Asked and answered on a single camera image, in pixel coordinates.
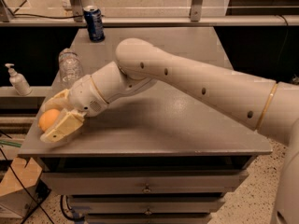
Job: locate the grey metal upright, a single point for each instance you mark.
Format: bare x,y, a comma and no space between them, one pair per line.
195,11
77,10

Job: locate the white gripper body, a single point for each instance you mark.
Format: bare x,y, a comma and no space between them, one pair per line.
83,94

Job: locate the grey drawer cabinet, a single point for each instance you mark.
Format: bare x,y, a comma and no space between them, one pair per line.
159,157

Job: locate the cardboard box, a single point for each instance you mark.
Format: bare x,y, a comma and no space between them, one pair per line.
17,186

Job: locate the grey metal upright left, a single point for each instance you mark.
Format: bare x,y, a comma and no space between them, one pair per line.
77,10

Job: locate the orange fruit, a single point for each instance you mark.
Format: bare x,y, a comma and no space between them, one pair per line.
48,118

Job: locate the grey metal upright right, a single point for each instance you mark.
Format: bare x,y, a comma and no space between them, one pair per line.
195,11

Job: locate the green rod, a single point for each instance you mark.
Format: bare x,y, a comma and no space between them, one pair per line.
9,143

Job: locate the clear plastic water bottle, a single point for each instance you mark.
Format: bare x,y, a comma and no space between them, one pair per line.
70,67

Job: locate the blue soda can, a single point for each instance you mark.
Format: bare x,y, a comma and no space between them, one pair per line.
93,18

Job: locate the white pump dispenser bottle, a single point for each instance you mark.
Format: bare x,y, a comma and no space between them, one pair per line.
18,81

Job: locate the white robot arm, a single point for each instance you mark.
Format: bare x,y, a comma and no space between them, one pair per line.
268,107

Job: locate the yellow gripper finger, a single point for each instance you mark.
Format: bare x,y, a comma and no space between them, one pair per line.
67,123
59,101

